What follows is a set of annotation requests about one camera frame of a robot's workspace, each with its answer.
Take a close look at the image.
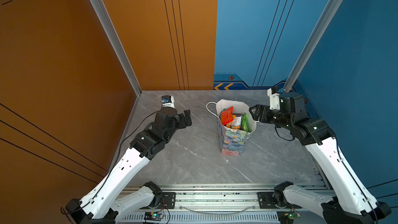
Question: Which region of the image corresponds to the floral white paper bag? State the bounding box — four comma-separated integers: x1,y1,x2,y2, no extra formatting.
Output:
206,100,257,157

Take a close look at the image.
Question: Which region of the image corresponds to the left circuit board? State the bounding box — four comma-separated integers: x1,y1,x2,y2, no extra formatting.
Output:
144,212,164,223

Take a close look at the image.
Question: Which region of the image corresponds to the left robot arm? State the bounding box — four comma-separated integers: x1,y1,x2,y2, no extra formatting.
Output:
60,106,192,224

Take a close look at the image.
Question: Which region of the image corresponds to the small orange snack packet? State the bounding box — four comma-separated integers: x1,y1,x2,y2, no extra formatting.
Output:
228,116,242,130

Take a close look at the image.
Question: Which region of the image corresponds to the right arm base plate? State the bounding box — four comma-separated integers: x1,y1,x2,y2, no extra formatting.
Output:
257,191,279,209

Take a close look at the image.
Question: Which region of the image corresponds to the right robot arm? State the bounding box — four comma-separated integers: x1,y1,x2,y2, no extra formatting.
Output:
249,92,392,224

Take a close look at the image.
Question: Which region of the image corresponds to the large green chips bag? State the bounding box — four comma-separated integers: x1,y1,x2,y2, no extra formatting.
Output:
240,113,249,132

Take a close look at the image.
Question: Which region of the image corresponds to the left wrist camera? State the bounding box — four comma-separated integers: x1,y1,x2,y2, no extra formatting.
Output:
161,95,175,108

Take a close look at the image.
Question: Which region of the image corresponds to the right circuit board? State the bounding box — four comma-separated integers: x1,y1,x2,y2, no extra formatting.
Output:
277,212,301,224

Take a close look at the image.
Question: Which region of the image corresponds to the aluminium rail frame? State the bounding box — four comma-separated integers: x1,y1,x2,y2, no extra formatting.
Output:
81,183,357,224

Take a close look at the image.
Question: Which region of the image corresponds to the small red snack packet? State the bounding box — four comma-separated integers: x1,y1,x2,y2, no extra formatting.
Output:
220,107,234,125

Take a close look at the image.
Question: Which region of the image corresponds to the circuit board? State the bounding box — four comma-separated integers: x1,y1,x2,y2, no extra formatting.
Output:
277,212,301,224
144,212,164,223

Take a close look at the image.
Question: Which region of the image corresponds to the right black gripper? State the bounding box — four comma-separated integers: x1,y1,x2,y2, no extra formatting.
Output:
248,104,293,131

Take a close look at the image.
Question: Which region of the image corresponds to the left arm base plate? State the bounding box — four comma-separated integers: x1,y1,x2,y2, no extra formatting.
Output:
148,192,176,209

